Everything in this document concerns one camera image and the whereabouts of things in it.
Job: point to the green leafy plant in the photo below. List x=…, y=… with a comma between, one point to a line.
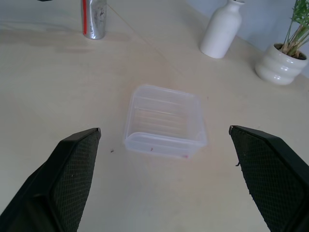
x=295, y=36

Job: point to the white ribbed plant pot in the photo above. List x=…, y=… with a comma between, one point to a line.
x=277, y=67

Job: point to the white ceramic vase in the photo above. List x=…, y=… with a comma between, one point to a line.
x=220, y=31

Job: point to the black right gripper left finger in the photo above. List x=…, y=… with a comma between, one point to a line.
x=60, y=183

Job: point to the clear plastic container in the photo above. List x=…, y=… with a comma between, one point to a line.
x=164, y=135

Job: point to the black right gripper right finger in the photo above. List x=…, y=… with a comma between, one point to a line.
x=268, y=178

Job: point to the white cup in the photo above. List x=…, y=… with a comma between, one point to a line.
x=95, y=21

